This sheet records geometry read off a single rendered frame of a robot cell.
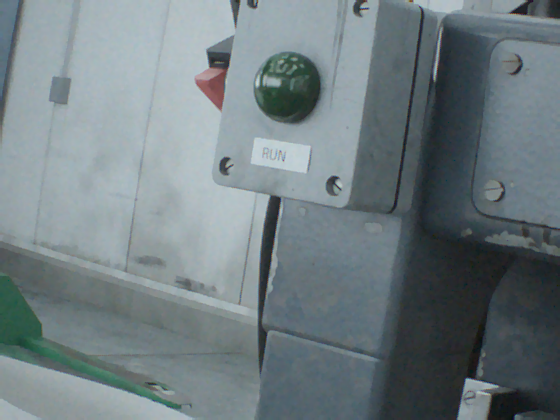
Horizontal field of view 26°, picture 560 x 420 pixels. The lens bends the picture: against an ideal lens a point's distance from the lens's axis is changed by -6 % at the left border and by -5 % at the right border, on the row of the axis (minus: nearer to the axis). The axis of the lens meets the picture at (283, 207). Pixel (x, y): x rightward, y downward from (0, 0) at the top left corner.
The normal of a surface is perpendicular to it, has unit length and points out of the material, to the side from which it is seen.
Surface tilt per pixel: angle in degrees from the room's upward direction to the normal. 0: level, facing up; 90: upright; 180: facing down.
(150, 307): 90
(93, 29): 90
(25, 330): 76
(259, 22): 90
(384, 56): 90
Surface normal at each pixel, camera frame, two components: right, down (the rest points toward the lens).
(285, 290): -0.63, -0.06
